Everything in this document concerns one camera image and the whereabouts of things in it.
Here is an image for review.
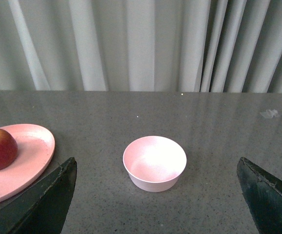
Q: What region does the pink plate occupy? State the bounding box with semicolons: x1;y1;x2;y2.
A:
0;124;55;202

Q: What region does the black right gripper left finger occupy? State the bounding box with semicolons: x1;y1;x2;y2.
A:
0;157;77;234

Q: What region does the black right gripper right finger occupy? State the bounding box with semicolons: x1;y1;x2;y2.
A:
237;157;282;234

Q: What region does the pink bowl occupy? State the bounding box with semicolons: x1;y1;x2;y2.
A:
123;136;187;193

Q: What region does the clear tape scrap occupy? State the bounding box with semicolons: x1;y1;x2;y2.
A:
260;109;280;119

